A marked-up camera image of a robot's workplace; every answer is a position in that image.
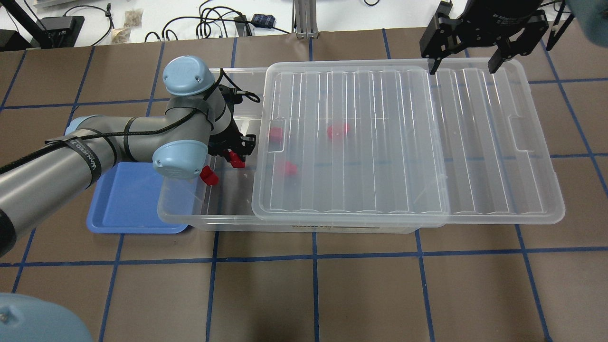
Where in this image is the red block under lid left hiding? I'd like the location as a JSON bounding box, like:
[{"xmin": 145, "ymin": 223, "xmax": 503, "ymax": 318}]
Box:
[{"xmin": 268, "ymin": 126, "xmax": 285, "ymax": 144}]

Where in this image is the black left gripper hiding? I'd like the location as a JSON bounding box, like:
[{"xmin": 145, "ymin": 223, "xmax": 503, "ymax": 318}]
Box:
[{"xmin": 209, "ymin": 85, "xmax": 257, "ymax": 160}]

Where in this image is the aluminium frame post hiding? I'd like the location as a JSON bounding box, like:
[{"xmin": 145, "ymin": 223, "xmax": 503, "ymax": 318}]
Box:
[{"xmin": 292, "ymin": 0, "xmax": 319, "ymax": 39}]

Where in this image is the red block under lid front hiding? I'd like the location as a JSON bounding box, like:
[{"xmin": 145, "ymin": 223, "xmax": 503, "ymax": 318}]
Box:
[{"xmin": 278, "ymin": 161, "xmax": 298, "ymax": 177}]

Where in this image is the red block carried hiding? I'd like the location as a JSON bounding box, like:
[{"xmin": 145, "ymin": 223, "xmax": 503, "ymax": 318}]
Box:
[{"xmin": 226, "ymin": 150, "xmax": 246, "ymax": 169}]

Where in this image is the red block under lid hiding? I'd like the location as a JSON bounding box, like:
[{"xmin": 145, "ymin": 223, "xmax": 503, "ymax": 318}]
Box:
[
  {"xmin": 326, "ymin": 123, "xmax": 350, "ymax": 140},
  {"xmin": 268, "ymin": 126, "xmax": 285, "ymax": 144},
  {"xmin": 278, "ymin": 161, "xmax": 298, "ymax": 177}
]

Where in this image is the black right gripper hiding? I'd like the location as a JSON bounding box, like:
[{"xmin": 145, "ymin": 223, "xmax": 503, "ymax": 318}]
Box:
[{"xmin": 419, "ymin": 0, "xmax": 549, "ymax": 75}]

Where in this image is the blue plastic tray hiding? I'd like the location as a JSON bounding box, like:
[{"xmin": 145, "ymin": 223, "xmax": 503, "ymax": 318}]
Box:
[{"xmin": 86, "ymin": 162, "xmax": 188, "ymax": 234}]

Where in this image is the black box on desk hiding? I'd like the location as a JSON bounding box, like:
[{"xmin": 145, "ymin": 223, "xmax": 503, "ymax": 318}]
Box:
[{"xmin": 37, "ymin": 16, "xmax": 85, "ymax": 48}]

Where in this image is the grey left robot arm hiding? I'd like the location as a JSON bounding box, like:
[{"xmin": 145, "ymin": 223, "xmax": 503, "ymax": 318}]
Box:
[{"xmin": 0, "ymin": 56, "xmax": 261, "ymax": 255}]

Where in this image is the clear plastic storage box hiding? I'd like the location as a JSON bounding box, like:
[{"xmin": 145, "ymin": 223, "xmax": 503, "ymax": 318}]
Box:
[{"xmin": 159, "ymin": 64, "xmax": 449, "ymax": 233}]

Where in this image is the small dark blue device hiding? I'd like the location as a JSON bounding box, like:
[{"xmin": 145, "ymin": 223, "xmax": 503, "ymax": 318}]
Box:
[{"xmin": 250, "ymin": 13, "xmax": 276, "ymax": 29}]

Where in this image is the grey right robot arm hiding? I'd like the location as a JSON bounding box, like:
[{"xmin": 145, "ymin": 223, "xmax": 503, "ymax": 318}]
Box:
[{"xmin": 419, "ymin": 0, "xmax": 608, "ymax": 75}]

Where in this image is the red block under lid centre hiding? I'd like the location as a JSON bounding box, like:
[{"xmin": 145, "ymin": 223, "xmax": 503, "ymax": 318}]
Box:
[{"xmin": 326, "ymin": 123, "xmax": 350, "ymax": 140}]

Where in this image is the red block near handle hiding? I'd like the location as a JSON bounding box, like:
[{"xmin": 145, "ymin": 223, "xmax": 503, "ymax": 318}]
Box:
[{"xmin": 199, "ymin": 165, "xmax": 219, "ymax": 186}]

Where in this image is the clear plastic box lid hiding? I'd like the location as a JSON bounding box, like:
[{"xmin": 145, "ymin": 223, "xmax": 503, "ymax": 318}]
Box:
[{"xmin": 252, "ymin": 58, "xmax": 565, "ymax": 231}]

